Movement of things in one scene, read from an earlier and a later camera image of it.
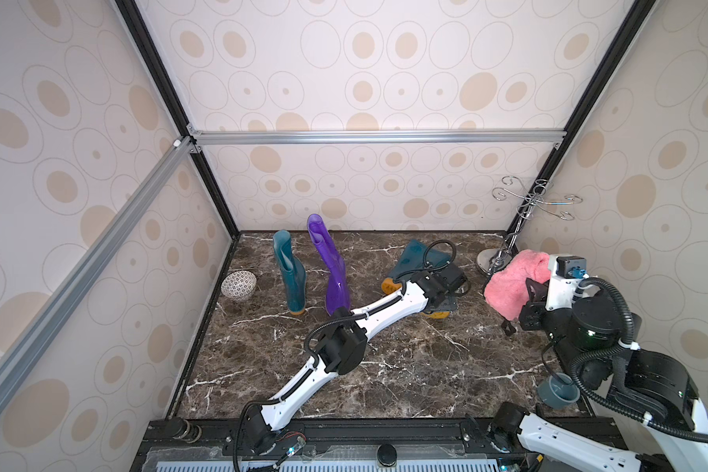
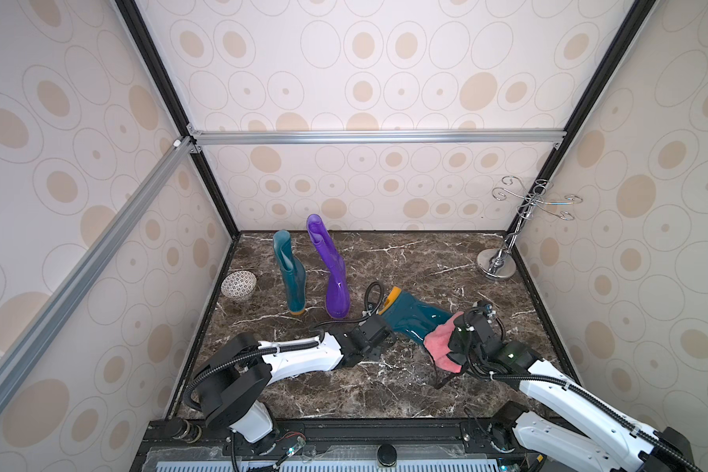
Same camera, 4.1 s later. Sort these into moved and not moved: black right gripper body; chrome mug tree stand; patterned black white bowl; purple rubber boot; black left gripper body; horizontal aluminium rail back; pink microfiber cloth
Moved: pink microfiber cloth; black left gripper body; black right gripper body
Not moved: purple rubber boot; horizontal aluminium rail back; chrome mug tree stand; patterned black white bowl
